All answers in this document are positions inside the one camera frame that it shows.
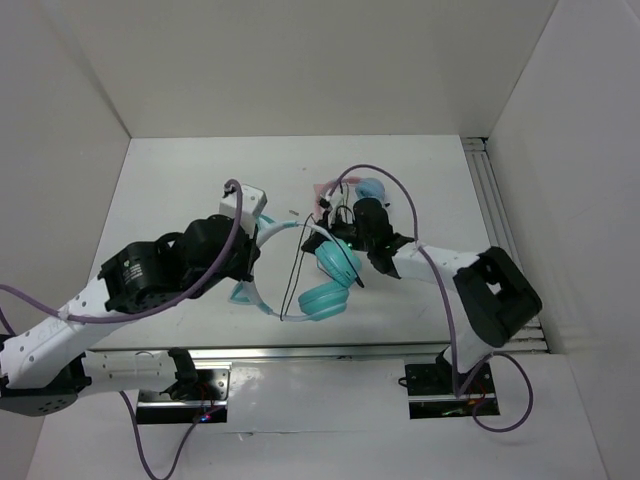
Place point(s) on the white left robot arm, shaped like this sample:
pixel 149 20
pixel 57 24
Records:
pixel 49 367

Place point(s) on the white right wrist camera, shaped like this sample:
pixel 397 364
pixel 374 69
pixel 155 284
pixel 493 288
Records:
pixel 326 209

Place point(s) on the aluminium side rail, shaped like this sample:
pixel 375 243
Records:
pixel 530 338

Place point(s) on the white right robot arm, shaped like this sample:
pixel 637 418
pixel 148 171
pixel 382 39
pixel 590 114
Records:
pixel 497 298

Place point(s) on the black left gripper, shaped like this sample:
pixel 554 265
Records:
pixel 251 252

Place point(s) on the aluminium front rail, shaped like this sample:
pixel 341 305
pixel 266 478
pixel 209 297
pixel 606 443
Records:
pixel 372 351

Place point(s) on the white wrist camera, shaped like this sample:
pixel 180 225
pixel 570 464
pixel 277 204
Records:
pixel 251 200
pixel 326 209

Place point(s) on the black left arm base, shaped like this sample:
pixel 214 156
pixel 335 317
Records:
pixel 195 395

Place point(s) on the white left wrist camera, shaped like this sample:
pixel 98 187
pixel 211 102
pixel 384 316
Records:
pixel 251 200

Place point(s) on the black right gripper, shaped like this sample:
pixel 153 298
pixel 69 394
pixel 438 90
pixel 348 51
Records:
pixel 316 240

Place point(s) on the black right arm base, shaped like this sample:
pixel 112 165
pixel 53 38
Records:
pixel 430 395

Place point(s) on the pink blue cat-ear headphones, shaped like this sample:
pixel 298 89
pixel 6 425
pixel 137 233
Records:
pixel 363 187

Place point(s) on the white front cover plate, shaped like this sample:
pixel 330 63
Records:
pixel 317 396

